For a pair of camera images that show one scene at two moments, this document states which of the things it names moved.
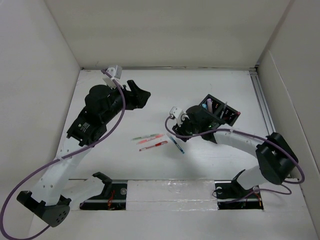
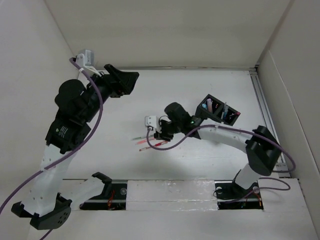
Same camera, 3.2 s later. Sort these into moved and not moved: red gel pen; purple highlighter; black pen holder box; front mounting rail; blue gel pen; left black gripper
Moved: left black gripper; blue gel pen
Not moved: front mounting rail; red gel pen; purple highlighter; black pen holder box
